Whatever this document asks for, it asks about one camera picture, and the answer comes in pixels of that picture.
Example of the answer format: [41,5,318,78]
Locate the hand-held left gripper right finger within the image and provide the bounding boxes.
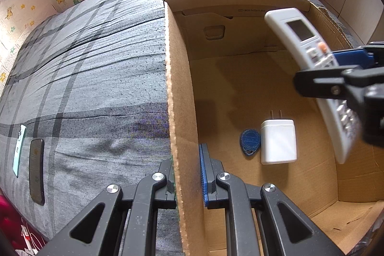
[199,143,345,256]

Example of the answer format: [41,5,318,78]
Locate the blue key fob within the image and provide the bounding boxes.
[239,128,261,157]

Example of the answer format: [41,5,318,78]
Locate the black phone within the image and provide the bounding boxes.
[28,138,45,205]

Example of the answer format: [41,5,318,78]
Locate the large white charger plug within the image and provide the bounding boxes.
[260,110,297,166]

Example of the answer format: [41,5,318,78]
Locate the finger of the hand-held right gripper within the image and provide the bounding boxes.
[293,65,384,101]
[331,42,384,67]

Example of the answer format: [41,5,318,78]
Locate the white cable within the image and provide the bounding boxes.
[21,223,45,253]

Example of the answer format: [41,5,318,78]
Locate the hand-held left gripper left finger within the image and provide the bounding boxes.
[39,159,177,256]

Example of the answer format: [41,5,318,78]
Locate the teal cased phone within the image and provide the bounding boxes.
[12,124,27,179]

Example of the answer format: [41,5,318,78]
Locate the cardboard box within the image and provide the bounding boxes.
[163,0,384,256]

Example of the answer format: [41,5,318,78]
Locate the grey plaid bed sheet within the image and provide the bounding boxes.
[0,0,360,256]

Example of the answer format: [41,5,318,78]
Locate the white remote control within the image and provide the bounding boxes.
[264,8,365,165]

